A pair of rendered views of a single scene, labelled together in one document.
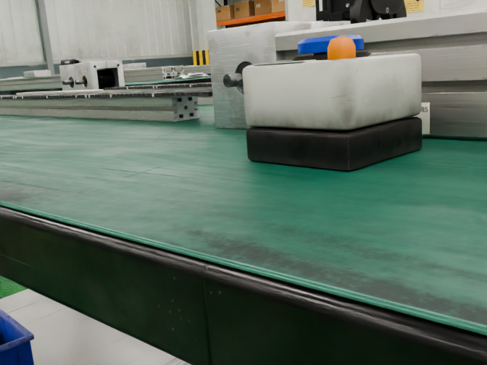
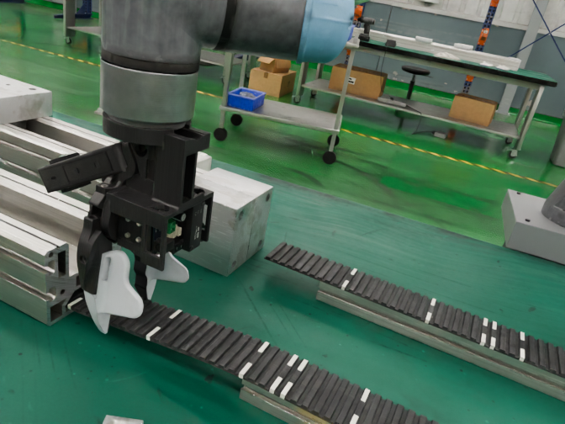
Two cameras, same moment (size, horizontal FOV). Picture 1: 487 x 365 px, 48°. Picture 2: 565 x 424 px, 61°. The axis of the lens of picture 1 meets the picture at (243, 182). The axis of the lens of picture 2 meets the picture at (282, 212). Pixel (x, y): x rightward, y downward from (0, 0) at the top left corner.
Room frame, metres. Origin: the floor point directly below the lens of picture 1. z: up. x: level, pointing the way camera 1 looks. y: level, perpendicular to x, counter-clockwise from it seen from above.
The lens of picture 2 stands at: (1.10, -0.23, 1.12)
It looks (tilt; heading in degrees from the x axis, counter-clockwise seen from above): 25 degrees down; 154
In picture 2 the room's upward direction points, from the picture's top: 11 degrees clockwise
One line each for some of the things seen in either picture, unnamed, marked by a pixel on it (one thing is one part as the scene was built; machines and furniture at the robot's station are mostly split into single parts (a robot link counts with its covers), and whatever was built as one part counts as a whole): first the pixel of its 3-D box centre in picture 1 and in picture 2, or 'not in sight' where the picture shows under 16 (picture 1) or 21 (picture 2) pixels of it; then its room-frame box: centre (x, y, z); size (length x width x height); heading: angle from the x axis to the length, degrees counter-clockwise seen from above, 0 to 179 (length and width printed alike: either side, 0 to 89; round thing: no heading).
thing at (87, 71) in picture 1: (95, 80); not in sight; (1.45, 0.37, 0.83); 0.11 x 0.10 x 0.10; 129
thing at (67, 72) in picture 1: (80, 81); not in sight; (1.55, 0.43, 0.83); 0.11 x 0.10 x 0.10; 135
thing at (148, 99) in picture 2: not in sight; (151, 92); (0.69, -0.16, 1.02); 0.08 x 0.08 x 0.05
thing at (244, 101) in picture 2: not in sight; (283, 78); (-2.34, 1.28, 0.50); 1.03 x 0.55 x 1.01; 59
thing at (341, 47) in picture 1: (341, 47); not in sight; (0.30, -0.06, 0.85); 0.02 x 0.02 x 0.01
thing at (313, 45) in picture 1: (330, 52); not in sight; (0.34, -0.06, 0.84); 0.04 x 0.04 x 0.02
